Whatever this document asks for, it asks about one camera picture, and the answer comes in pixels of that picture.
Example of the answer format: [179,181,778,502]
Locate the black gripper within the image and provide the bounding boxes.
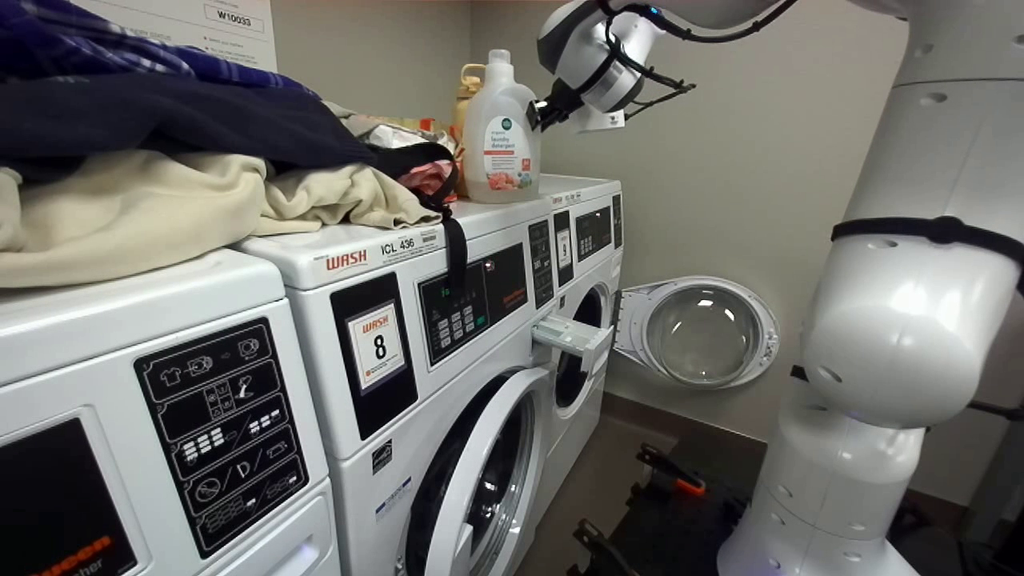
[524,76,591,135]

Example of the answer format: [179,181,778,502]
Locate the white detergent bottle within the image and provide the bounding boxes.
[457,45,544,209]

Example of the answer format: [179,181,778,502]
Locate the beige garment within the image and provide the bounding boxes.
[0,145,443,294]

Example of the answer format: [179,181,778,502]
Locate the black base table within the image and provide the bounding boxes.
[591,468,749,576]

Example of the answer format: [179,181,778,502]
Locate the black strap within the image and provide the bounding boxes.
[372,140,470,287]

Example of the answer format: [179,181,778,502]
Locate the round door of washer 9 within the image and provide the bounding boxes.
[613,271,784,395]

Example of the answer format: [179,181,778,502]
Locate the red orange garment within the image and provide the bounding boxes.
[395,157,460,214]

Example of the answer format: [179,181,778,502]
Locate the black orange clamp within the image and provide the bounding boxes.
[634,441,712,502]
[568,514,643,576]

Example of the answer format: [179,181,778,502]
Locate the white washing machine number 7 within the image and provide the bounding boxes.
[0,245,345,576]

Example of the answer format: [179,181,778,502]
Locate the white washing machine number 9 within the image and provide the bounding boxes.
[522,171,627,507]

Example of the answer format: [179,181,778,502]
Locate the white detergent drawer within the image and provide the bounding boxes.
[529,309,619,373]

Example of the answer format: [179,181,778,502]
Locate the navy blue garment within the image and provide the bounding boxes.
[0,66,457,187]

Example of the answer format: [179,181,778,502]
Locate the white washing machine number 8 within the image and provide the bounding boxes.
[236,189,569,576]

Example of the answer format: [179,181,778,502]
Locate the white crumpled garment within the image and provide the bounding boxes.
[354,116,432,152]

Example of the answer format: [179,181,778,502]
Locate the purple patterned garment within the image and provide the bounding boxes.
[0,0,318,105]

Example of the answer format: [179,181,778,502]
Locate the round door of washer 8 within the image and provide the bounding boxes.
[402,366,555,576]

